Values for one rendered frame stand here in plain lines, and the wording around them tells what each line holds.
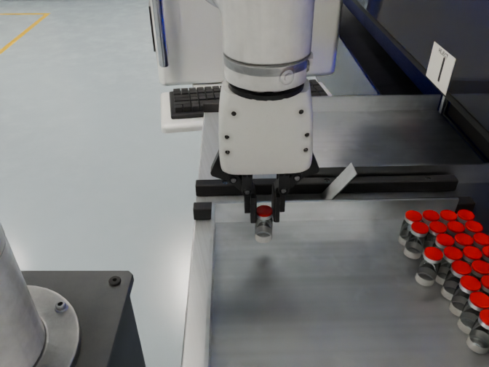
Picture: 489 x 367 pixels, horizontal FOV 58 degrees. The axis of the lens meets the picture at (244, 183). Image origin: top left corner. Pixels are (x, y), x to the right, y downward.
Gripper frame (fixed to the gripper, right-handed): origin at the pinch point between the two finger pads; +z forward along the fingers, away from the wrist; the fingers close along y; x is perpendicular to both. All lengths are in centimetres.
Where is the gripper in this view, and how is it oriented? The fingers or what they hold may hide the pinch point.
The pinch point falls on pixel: (264, 202)
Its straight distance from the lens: 53.3
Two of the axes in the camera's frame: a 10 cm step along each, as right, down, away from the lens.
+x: 0.4, 5.8, -8.1
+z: 0.1, 8.2, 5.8
